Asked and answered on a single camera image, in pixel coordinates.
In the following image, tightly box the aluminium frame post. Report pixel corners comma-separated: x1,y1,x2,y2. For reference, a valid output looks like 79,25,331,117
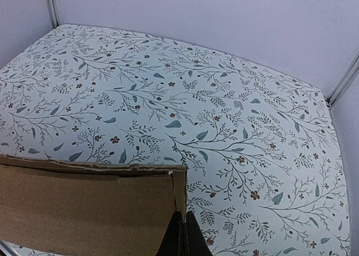
46,0,60,29
326,53,359,108

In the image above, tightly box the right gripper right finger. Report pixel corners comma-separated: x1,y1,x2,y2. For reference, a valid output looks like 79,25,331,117
184,211,210,256

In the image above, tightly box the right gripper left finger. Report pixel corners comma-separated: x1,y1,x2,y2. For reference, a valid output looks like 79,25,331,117
157,211,184,256

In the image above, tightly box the brown cardboard paper box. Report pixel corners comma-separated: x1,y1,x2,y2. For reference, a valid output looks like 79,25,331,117
1,156,187,255

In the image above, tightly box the left aluminium frame post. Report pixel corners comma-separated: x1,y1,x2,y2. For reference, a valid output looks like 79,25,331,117
46,0,60,29

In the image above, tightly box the floral patterned table mat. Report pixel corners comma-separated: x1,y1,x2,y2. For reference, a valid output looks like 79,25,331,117
1,25,351,255

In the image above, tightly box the right aluminium frame post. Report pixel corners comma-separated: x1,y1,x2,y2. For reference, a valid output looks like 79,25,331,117
326,53,359,108

